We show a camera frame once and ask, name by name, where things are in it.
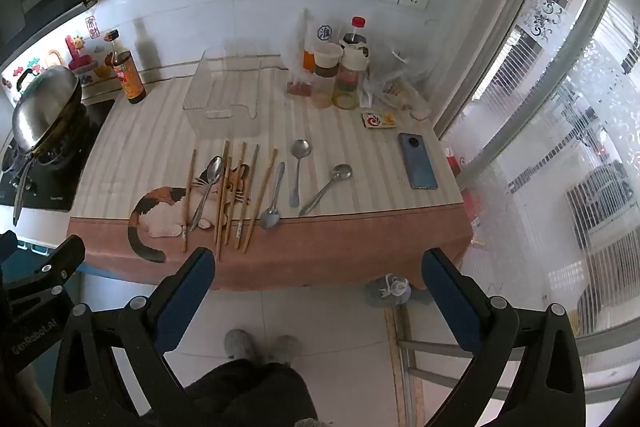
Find grey printed slipper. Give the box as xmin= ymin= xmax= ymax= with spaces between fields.
xmin=364 ymin=273 xmax=431 ymax=308

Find wok with long handle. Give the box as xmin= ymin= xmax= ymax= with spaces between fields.
xmin=10 ymin=87 xmax=86 ymax=228

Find crumpled plastic bag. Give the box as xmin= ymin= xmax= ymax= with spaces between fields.
xmin=362 ymin=42 xmax=434 ymax=122

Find frosted glass sliding door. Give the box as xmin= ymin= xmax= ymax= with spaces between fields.
xmin=432 ymin=0 xmax=640 ymax=408

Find dark bottle red cap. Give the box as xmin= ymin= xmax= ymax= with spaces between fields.
xmin=341 ymin=17 xmax=371 ymax=58

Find glass oil bottle white cap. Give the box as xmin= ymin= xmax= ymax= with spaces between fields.
xmin=334 ymin=43 xmax=370 ymax=110

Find dark soy sauce bottle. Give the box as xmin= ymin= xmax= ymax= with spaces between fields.
xmin=106 ymin=29 xmax=147 ymax=104

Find metal spoon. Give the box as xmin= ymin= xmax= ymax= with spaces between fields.
xmin=259 ymin=162 xmax=286 ymax=230
xmin=299 ymin=164 xmax=353 ymax=218
xmin=289 ymin=139 xmax=312 ymax=208
xmin=189 ymin=155 xmax=224 ymax=230

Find metal stool frame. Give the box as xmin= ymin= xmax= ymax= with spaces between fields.
xmin=385 ymin=304 xmax=481 ymax=427

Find black gas stove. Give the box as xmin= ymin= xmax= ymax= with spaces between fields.
xmin=0 ymin=99 xmax=117 ymax=212

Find jar with white lid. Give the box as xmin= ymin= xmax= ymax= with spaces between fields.
xmin=314 ymin=43 xmax=344 ymax=108

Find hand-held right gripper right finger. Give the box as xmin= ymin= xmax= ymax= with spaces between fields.
xmin=421 ymin=248 xmax=587 ymax=427

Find bunch of wooden chopsticks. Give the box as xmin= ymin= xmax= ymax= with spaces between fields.
xmin=181 ymin=139 xmax=279 ymax=261

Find small red white box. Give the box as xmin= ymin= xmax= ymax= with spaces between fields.
xmin=361 ymin=111 xmax=398 ymax=130

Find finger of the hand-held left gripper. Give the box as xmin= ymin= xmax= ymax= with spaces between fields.
xmin=0 ymin=230 xmax=19 ymax=275
xmin=0 ymin=234 xmax=87 ymax=309

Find colourful wall stickers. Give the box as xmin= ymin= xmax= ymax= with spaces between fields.
xmin=0 ymin=34 xmax=121 ymax=90

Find clear plastic tray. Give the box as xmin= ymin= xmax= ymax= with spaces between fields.
xmin=182 ymin=48 xmax=263 ymax=138

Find striped cat print tablecloth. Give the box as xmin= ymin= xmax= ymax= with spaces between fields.
xmin=66 ymin=72 xmax=475 ymax=293

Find steel wok lid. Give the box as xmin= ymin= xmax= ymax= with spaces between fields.
xmin=12 ymin=66 xmax=83 ymax=152

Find orange sauce bottle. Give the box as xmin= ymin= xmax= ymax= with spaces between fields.
xmin=301 ymin=9 xmax=317 ymax=72

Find blue smartphone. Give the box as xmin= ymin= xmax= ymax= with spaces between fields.
xmin=397 ymin=133 xmax=439 ymax=190

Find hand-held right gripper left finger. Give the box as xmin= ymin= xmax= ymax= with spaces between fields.
xmin=51 ymin=248 xmax=217 ymax=427

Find person's legs dark trousers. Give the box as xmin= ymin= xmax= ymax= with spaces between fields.
xmin=182 ymin=359 xmax=321 ymax=427

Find clear plastic bag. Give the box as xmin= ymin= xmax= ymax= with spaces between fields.
xmin=282 ymin=9 xmax=321 ymax=98

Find grey fluffy slipper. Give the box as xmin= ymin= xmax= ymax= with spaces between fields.
xmin=267 ymin=334 xmax=301 ymax=365
xmin=225 ymin=329 xmax=257 ymax=363

